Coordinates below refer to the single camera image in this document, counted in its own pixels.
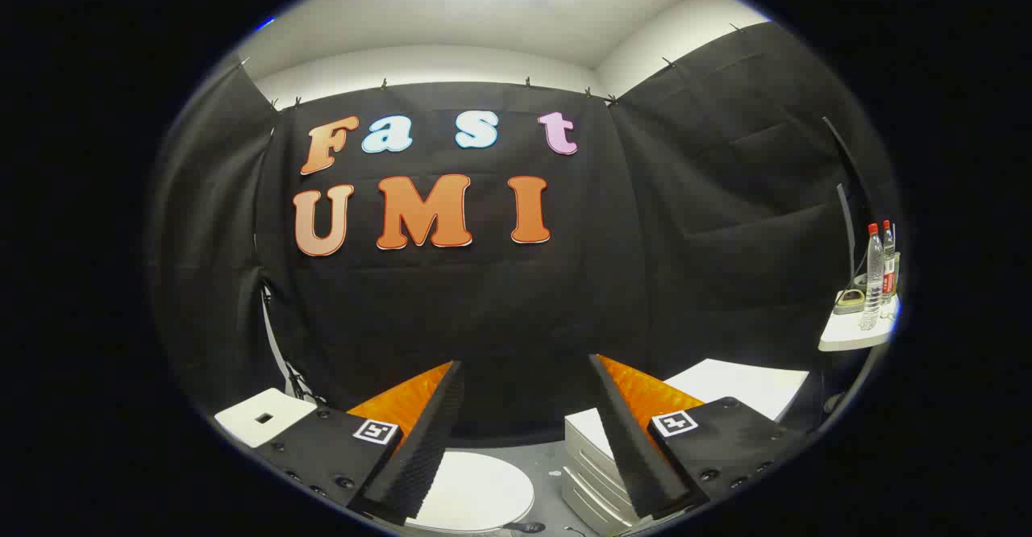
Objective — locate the white toilet tank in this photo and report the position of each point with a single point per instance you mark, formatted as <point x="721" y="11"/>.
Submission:
<point x="258" y="416"/>

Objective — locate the black backdrop cloth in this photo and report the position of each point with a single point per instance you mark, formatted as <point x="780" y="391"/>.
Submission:
<point x="500" y="303"/>

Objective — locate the small grey object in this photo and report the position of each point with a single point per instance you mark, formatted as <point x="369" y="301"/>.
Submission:
<point x="849" y="303"/>

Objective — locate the white toilet lid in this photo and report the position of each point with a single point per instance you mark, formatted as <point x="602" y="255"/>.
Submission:
<point x="484" y="493"/>

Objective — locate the white drawer cabinet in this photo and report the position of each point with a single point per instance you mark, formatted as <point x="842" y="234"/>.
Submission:
<point x="750" y="388"/>

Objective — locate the black stand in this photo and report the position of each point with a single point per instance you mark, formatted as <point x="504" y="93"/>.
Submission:
<point x="278" y="343"/>

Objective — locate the small white table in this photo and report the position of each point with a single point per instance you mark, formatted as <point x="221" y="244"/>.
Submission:
<point x="850" y="334"/>

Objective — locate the clear water bottle red cap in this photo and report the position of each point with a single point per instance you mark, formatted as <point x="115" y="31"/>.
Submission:
<point x="888" y="271"/>
<point x="871" y="279"/>

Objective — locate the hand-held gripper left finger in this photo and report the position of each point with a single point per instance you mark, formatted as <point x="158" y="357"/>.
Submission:
<point x="423" y="448"/>

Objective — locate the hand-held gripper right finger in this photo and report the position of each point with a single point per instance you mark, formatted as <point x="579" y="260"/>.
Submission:
<point x="637" y="448"/>

